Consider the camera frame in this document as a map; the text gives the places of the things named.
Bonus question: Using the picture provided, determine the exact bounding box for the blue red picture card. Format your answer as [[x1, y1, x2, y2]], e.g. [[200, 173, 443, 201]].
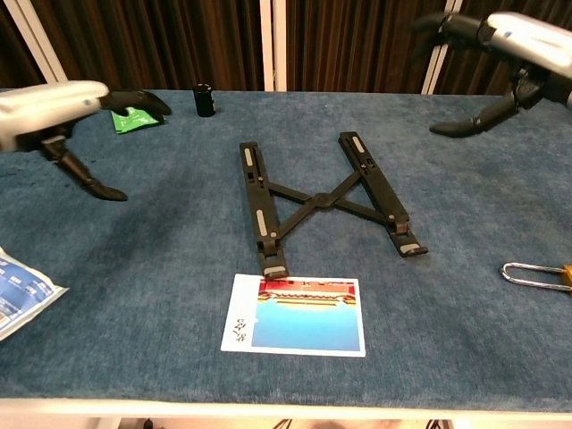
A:
[[220, 273, 367, 358]]

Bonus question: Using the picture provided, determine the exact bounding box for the brass padlock long shackle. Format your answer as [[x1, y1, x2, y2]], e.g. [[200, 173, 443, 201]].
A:
[[500, 261, 572, 294]]

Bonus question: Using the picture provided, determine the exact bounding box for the blue white wipes packet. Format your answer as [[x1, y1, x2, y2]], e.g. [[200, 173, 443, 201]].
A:
[[0, 246, 71, 342]]

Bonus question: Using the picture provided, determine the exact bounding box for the black folding stand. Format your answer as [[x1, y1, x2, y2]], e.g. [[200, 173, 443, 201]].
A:
[[239, 130, 430, 281]]

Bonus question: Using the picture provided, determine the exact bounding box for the green sachet packet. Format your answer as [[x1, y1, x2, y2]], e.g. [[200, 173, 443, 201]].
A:
[[110, 105, 166, 135]]

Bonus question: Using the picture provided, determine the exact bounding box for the small black cylinder bottle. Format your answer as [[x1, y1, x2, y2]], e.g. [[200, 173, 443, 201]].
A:
[[193, 81, 217, 118]]

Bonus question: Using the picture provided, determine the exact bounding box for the blue felt table mat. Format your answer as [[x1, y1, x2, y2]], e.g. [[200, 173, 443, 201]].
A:
[[0, 88, 572, 410]]

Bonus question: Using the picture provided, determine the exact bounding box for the white partition frame post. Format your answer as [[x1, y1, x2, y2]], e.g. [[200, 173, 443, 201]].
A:
[[420, 0, 463, 95], [3, 0, 69, 84], [259, 0, 288, 93]]

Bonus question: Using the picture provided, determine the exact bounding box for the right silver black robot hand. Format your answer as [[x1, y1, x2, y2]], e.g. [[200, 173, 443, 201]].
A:
[[411, 11, 572, 138]]

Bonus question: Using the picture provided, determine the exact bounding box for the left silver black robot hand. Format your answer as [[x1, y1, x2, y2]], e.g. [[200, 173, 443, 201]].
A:
[[0, 80, 172, 202]]

